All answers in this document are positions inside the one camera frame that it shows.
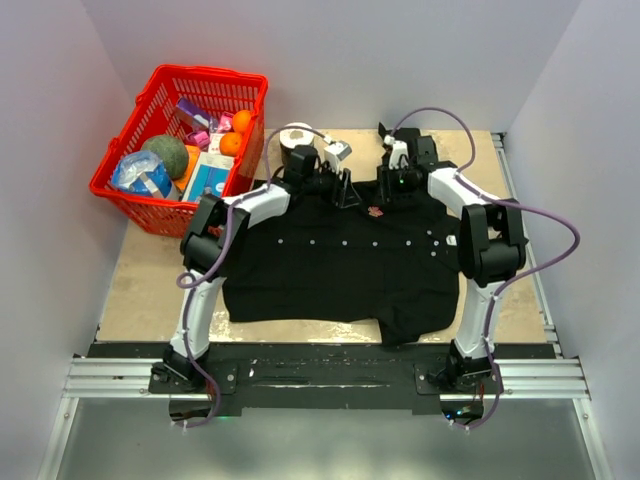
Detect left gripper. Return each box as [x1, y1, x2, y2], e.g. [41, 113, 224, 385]
[303, 160, 361, 209]

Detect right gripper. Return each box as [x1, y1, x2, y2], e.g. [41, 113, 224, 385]
[373, 163, 419, 206]

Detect black button shirt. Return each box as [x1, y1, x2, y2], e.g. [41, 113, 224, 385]
[223, 180, 459, 345]

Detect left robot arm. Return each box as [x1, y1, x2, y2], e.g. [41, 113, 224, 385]
[152, 141, 359, 393]

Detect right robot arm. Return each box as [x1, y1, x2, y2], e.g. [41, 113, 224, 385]
[377, 134, 527, 393]

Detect orange fruit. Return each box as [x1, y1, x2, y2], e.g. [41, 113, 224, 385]
[232, 109, 252, 135]
[219, 132, 243, 157]

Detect blue white box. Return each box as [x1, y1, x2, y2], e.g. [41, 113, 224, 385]
[182, 152, 234, 203]

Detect purple box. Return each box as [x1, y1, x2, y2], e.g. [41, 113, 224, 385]
[174, 97, 211, 132]

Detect green melon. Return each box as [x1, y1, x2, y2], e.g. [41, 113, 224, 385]
[141, 135, 189, 180]

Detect blue white plastic bag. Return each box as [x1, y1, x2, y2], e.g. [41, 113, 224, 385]
[111, 150, 179, 201]

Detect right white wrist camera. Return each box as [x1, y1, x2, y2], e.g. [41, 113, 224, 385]
[384, 136, 409, 170]

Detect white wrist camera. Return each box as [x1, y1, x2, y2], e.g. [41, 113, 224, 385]
[322, 135, 352, 173]
[384, 136, 409, 170]

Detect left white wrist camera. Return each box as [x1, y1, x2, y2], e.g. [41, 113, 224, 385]
[322, 135, 352, 173]

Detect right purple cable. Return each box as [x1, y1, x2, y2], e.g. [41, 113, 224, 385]
[392, 105, 582, 431]

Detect purple cable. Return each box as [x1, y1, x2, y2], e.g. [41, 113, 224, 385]
[174, 127, 336, 427]
[392, 105, 582, 431]

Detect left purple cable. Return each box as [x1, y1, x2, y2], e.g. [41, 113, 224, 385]
[174, 127, 336, 427]

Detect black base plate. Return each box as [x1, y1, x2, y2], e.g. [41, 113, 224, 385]
[148, 342, 506, 417]

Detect aluminium rail frame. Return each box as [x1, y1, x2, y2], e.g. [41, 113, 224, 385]
[40, 343, 613, 479]

